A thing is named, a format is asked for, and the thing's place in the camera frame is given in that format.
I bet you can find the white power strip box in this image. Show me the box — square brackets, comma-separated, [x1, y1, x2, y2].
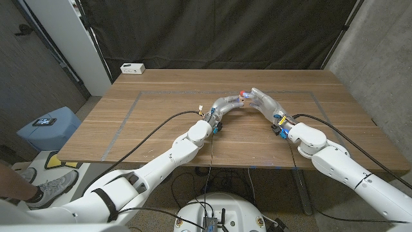
[120, 63, 146, 75]

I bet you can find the white pillar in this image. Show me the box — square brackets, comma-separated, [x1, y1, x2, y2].
[24, 0, 112, 97]

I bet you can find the yellow black floor pedal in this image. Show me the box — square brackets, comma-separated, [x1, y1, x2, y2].
[44, 150, 83, 170]

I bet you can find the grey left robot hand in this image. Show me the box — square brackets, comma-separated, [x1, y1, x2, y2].
[205, 95, 246, 127]

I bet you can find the blue stool with phone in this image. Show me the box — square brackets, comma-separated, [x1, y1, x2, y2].
[15, 106, 83, 152]

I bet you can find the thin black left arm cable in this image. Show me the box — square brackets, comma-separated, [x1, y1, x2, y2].
[117, 131, 215, 230]

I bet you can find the black backdrop stand pole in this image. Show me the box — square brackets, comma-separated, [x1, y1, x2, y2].
[321, 0, 366, 70]
[73, 0, 113, 84]

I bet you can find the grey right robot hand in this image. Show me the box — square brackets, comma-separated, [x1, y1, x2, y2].
[243, 87, 297, 127]

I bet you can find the white floor platform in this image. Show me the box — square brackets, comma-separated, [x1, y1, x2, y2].
[11, 150, 113, 207]

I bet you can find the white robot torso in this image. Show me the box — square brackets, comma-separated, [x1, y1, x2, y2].
[173, 192, 267, 232]

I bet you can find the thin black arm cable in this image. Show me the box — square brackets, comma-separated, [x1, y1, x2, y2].
[285, 137, 408, 224]
[117, 131, 215, 230]

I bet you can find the black floor cable tangle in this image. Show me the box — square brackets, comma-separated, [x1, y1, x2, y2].
[170, 166, 255, 210]

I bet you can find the black smartphone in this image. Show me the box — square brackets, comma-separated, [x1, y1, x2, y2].
[32, 117, 58, 127]

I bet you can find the grey table leg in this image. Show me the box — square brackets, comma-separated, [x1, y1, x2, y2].
[291, 169, 314, 216]

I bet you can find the grey module on torso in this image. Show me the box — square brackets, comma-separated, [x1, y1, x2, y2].
[201, 216, 219, 232]

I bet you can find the black backdrop curtain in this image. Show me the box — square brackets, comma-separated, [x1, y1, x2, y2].
[79, 0, 366, 81]

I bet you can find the grey black sneaker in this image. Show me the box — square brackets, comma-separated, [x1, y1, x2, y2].
[17, 167, 38, 184]
[25, 169, 79, 209]

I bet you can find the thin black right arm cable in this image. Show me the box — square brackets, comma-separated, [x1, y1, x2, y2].
[285, 137, 408, 224]

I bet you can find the black door handle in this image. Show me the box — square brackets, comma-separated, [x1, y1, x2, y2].
[14, 24, 35, 36]

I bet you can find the person's bare leg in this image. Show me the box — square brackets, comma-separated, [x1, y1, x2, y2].
[0, 162, 36, 202]

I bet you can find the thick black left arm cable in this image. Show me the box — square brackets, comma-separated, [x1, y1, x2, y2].
[83, 110, 203, 194]

